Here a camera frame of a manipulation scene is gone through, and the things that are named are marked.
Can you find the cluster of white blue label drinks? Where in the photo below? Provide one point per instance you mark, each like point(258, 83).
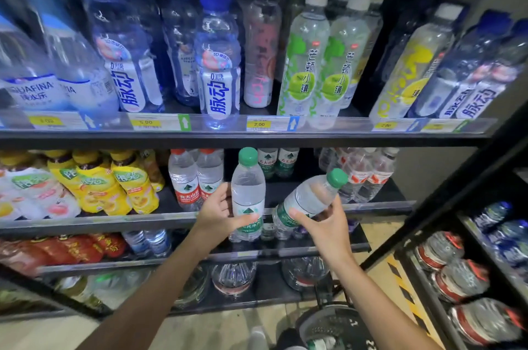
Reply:
point(474, 81)

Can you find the black opposite shelf unit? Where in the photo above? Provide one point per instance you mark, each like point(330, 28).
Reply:
point(453, 187)

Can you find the rows of blue label water bottles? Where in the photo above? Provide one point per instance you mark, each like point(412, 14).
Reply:
point(503, 234)

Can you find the yellow label clear drink bottle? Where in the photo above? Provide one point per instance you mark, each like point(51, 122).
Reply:
point(369, 40)
point(412, 69)

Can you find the row of dark blue drink bottles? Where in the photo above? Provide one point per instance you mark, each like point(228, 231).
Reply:
point(216, 73)

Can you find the cluster of white cap bottles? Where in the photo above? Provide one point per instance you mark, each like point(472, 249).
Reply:
point(363, 172)

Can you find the yellow white price tag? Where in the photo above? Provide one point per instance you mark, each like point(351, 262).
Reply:
point(146, 123)
point(437, 127)
point(260, 124)
point(45, 121)
point(385, 125)

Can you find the person's left hand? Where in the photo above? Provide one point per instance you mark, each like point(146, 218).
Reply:
point(214, 224)

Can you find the person's left forearm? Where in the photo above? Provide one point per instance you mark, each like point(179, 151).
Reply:
point(144, 304)

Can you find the large red cap water bottle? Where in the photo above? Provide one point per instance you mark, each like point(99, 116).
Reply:
point(439, 250)
point(460, 281)
point(486, 321)

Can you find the person's right hand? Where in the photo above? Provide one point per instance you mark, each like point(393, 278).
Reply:
point(334, 238)

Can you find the row of small clear water bottles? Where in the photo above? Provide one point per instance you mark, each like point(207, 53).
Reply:
point(146, 242)

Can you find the black shopping basket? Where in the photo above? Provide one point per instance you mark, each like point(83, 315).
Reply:
point(350, 321)

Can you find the person's right forearm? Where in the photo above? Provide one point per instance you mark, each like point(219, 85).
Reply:
point(383, 312)

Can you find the row of yellow cap tea bottles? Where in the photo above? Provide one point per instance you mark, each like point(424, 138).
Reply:
point(99, 189)

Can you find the green label clear drink bottle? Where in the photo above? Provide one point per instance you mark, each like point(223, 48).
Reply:
point(303, 61)
point(338, 69)

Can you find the row of red wrapped drink bottles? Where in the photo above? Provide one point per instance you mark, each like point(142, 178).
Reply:
point(70, 250)

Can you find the pink label drink bottle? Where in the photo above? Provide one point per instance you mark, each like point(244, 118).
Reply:
point(262, 48)

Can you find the tall light blue water bottle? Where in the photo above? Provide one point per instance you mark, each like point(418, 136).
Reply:
point(29, 90)
point(82, 81)

